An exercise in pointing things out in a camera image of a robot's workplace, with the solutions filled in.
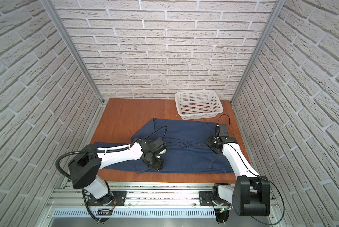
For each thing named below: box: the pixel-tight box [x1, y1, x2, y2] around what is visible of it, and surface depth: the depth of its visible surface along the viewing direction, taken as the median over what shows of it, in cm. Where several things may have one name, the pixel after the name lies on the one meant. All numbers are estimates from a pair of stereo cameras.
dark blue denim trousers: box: [93, 118, 234, 175], surface depth 91 cm
